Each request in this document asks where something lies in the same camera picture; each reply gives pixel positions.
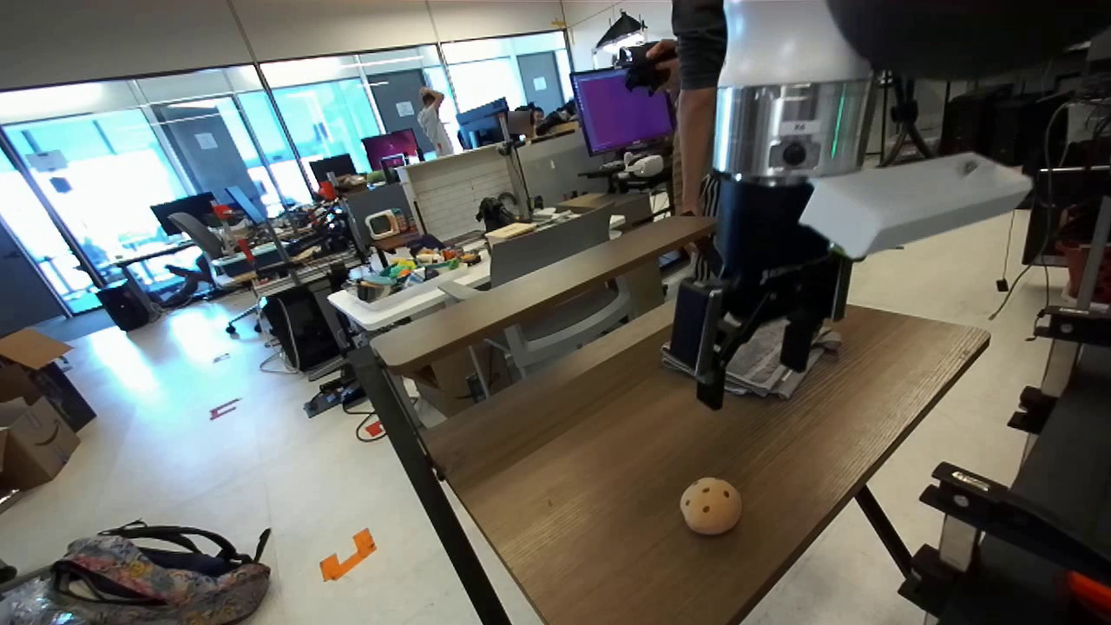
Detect white desk with toys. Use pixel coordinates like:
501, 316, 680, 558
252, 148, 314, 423
330, 235, 491, 335

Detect colourful backpack on floor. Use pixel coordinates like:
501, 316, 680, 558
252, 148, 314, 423
0, 521, 272, 625

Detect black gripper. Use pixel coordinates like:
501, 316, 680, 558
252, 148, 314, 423
670, 177, 848, 410

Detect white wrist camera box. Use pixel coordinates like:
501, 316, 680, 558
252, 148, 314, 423
798, 154, 1032, 262

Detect round beige cookie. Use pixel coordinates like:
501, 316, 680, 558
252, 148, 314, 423
680, 476, 744, 538

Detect purple computer monitor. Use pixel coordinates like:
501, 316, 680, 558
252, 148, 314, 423
569, 69, 675, 158

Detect grey towel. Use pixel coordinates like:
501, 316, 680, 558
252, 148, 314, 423
663, 321, 841, 401

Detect standing person in dark shirt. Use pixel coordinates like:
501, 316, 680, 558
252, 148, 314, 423
670, 0, 727, 214

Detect black clamp with orange handle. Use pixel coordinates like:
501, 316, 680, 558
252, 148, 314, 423
898, 461, 1111, 625

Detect cardboard boxes on floor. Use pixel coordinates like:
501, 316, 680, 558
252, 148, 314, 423
0, 327, 95, 493

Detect orange tape floor marker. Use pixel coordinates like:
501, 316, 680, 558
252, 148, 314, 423
318, 528, 376, 582

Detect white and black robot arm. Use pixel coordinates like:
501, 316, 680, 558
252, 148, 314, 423
670, 0, 1111, 407

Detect raised wooden desk shelf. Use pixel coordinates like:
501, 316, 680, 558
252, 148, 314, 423
370, 214, 712, 372

